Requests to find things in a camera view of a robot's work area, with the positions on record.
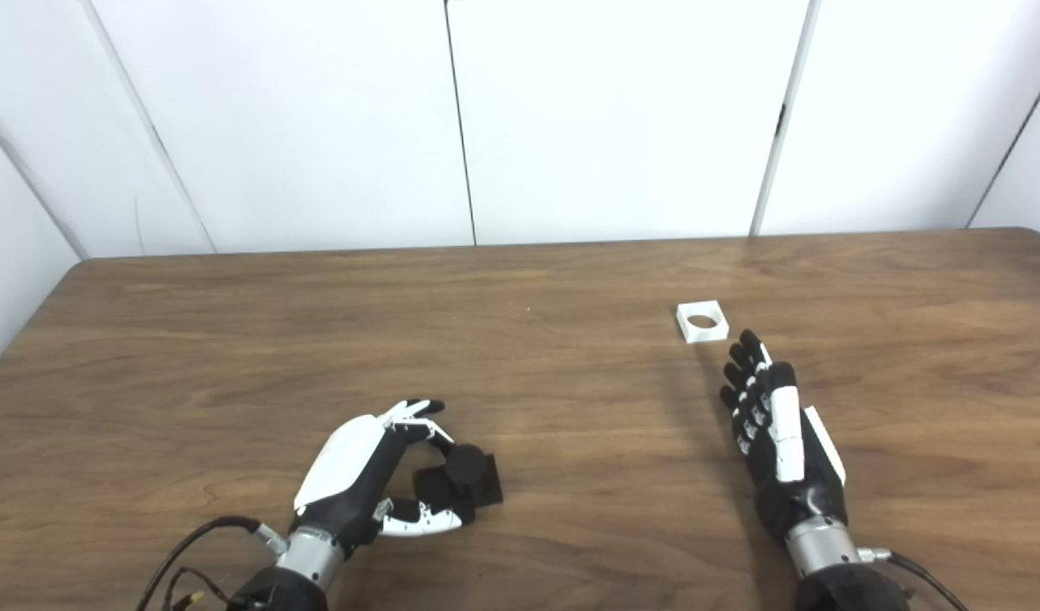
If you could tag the black peg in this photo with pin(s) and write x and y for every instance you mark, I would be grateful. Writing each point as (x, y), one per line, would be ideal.
(473, 475)

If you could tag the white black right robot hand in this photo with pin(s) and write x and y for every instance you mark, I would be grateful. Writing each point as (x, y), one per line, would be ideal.
(787, 433)

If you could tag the white square piece with hole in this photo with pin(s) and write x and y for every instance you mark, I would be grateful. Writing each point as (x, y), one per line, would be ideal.
(688, 329)

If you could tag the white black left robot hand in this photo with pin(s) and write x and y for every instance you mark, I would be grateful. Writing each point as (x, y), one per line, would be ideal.
(345, 462)

